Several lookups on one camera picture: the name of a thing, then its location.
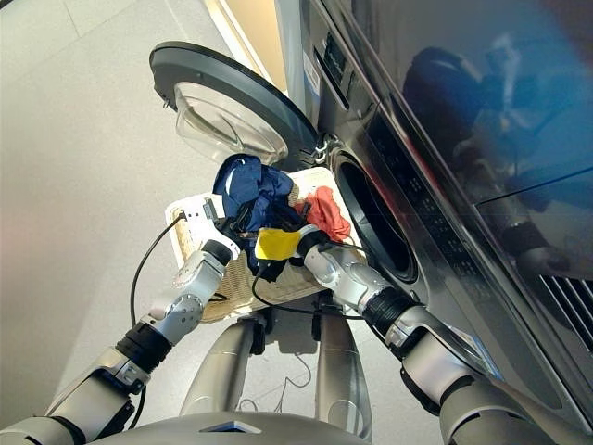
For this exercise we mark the coral red garment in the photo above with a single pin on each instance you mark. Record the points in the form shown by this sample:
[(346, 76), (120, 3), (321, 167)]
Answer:
[(324, 213)]

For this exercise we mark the navy blue garment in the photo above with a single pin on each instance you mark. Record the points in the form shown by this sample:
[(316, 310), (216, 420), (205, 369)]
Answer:
[(245, 185)]

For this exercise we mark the pale woven laundry basket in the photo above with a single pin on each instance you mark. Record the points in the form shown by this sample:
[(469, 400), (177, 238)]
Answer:
[(287, 283)]

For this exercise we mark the black basket stand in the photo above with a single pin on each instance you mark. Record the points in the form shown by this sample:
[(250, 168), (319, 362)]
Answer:
[(261, 334)]

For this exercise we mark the grey front-load washing machine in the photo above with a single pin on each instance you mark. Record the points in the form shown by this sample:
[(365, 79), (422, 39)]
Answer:
[(440, 278)]

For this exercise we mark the metal washer door hinge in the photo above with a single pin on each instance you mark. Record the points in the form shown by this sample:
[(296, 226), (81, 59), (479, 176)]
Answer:
[(324, 148)]

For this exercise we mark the silver robot leg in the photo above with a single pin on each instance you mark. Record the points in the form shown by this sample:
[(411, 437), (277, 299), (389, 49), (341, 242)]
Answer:
[(340, 371), (218, 371)]

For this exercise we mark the round glass washer door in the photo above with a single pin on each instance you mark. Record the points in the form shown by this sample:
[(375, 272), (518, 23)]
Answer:
[(241, 79)]

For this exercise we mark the blue barcode label sticker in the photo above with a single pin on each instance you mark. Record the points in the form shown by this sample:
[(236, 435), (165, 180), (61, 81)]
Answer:
[(311, 74)]

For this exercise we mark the grey robot torso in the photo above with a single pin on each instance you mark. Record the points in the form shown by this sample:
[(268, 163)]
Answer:
[(231, 436)]

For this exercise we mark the grey stacked dryer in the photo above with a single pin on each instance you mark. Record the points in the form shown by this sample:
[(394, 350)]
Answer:
[(509, 116)]

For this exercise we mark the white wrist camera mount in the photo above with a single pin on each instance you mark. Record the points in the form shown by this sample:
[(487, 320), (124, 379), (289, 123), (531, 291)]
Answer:
[(227, 245), (275, 243)]

